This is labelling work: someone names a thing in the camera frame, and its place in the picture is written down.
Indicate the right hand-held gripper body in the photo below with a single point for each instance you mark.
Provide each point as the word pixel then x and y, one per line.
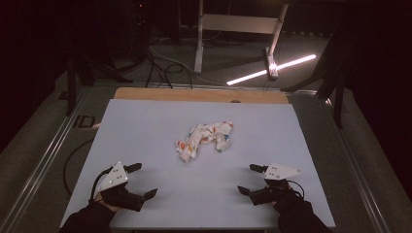
pixel 279 171

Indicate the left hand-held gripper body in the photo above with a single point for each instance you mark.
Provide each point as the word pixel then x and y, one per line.
pixel 115 178

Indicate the fruit print white pants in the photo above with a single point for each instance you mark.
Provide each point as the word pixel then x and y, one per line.
pixel 200 136

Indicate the person's left hand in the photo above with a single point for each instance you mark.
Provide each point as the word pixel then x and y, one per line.
pixel 105 201

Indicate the person's right hand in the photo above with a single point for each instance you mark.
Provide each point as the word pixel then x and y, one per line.
pixel 285 202

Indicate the wooden table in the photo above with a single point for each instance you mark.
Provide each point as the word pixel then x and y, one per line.
pixel 194 94

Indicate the black metal stand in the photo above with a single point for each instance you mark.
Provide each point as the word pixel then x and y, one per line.
pixel 336 90
pixel 72 81

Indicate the bright light strip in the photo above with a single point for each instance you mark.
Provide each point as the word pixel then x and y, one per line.
pixel 278 68

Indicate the dark equipment rack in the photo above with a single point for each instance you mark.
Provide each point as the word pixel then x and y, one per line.
pixel 139 29

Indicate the aluminium floor rail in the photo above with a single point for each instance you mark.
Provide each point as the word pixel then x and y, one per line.
pixel 42 165
pixel 356 168

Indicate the white desk frame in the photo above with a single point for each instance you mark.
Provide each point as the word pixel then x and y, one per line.
pixel 239 23

